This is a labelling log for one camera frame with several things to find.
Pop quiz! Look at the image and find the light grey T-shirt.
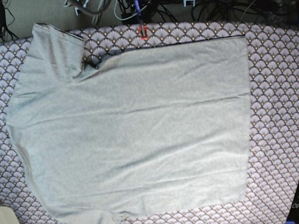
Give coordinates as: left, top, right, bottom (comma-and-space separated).
6, 24, 251, 224

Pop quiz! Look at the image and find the red table clamp centre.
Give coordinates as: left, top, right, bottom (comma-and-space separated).
138, 24, 148, 40

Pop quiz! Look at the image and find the fan-patterned purple table cloth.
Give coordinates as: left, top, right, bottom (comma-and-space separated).
0, 22, 299, 224

